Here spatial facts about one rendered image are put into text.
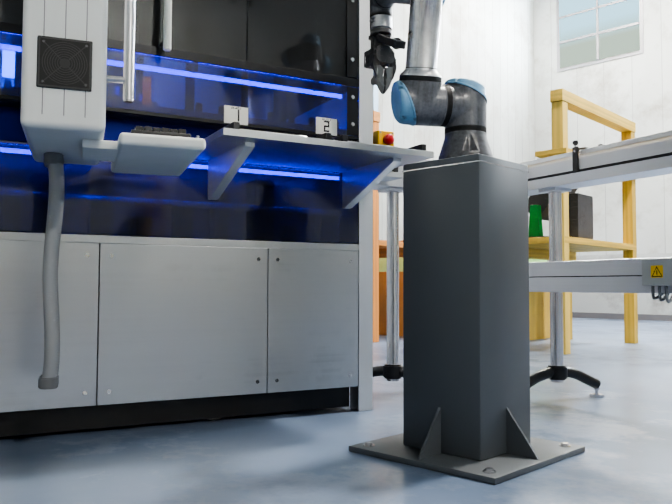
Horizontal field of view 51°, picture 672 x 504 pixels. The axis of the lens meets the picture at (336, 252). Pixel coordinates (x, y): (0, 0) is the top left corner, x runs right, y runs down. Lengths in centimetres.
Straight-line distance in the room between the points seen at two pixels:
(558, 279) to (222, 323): 132
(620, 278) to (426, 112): 107
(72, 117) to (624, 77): 969
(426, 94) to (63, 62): 90
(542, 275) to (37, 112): 199
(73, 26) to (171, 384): 112
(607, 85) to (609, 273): 837
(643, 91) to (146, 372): 924
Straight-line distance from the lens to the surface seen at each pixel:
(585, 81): 1113
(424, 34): 196
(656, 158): 259
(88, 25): 178
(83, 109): 172
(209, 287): 232
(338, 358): 253
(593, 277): 276
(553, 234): 292
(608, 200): 1067
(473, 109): 198
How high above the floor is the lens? 45
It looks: 3 degrees up
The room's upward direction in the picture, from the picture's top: straight up
